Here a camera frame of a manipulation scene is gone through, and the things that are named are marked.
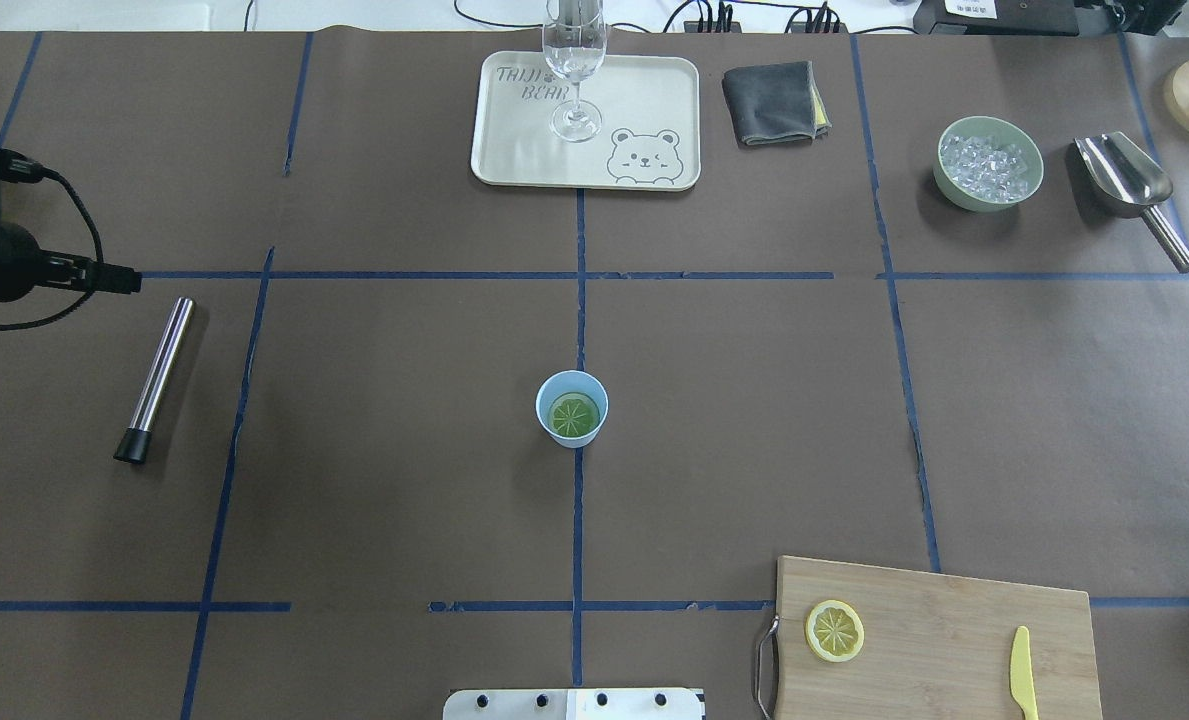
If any steel muddler with black tip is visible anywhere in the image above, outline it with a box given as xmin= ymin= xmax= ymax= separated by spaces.
xmin=113 ymin=296 xmax=196 ymax=465

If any light blue plastic cup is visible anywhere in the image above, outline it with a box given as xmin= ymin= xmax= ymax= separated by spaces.
xmin=534 ymin=370 xmax=611 ymax=448

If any yellow lemon slice on board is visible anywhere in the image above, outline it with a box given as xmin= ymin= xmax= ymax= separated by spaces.
xmin=804 ymin=600 xmax=867 ymax=664

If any clear wine glass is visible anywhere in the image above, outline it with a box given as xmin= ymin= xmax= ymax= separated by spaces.
xmin=542 ymin=1 xmax=608 ymax=143

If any cream bear serving tray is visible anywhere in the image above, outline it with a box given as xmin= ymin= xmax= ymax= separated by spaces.
xmin=470 ymin=51 xmax=702 ymax=191

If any grey folded cloth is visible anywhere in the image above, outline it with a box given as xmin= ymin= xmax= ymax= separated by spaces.
xmin=721 ymin=59 xmax=832 ymax=146

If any green bowl of ice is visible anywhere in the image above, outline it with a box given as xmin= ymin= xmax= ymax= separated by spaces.
xmin=932 ymin=116 xmax=1045 ymax=213

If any bamboo cutting board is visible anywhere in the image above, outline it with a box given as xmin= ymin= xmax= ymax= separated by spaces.
xmin=757 ymin=555 xmax=1103 ymax=719

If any yellow plastic knife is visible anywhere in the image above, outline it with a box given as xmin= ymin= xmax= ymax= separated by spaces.
xmin=1009 ymin=625 xmax=1039 ymax=720

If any steel ice scoop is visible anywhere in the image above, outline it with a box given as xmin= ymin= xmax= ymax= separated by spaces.
xmin=1072 ymin=131 xmax=1189 ymax=274

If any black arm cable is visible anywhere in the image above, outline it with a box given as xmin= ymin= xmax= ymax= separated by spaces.
xmin=0 ymin=154 xmax=141 ymax=331

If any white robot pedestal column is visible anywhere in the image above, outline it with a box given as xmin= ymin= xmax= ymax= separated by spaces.
xmin=442 ymin=687 xmax=707 ymax=719

